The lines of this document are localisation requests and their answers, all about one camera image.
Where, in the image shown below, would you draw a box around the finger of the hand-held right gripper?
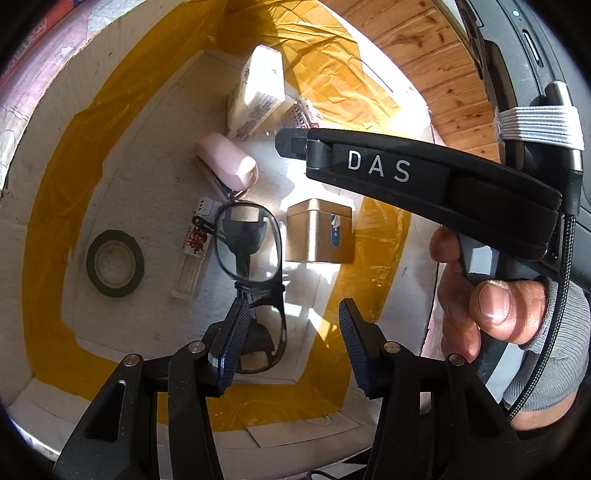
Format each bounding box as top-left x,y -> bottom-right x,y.
274,127 -> 563,263

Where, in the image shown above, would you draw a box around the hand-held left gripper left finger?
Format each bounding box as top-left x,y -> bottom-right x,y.
53,298 -> 252,480

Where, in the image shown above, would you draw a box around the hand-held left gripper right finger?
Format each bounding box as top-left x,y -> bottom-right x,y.
338,298 -> 525,480

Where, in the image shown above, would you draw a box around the black frame glasses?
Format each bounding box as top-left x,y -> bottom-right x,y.
191,200 -> 288,374

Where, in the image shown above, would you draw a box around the gold tin box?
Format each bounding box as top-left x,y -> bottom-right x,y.
285,198 -> 354,265

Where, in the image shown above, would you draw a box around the dark tape roll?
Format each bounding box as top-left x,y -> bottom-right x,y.
86,229 -> 145,298

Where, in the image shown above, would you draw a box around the pink stapler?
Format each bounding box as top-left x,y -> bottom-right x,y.
193,132 -> 259,204

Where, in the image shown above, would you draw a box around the cardboard box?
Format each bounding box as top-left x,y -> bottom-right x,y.
0,0 -> 444,462

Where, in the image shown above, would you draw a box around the person's right forearm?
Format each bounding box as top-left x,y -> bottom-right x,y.
510,392 -> 578,432

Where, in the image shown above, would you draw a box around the person's right hand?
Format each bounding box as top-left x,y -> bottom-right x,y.
429,227 -> 586,414

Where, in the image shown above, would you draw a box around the white elastic band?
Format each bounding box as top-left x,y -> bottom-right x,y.
494,105 -> 585,149

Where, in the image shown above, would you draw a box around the red white cigarette pack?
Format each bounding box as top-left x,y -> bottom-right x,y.
279,97 -> 324,134

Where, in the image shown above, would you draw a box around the cream packet box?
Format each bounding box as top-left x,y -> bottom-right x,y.
226,45 -> 284,141

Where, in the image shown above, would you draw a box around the pink printed blanket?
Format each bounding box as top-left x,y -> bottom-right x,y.
0,0 -> 121,185

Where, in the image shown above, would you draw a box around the black braided cable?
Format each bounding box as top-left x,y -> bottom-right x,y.
505,217 -> 578,423

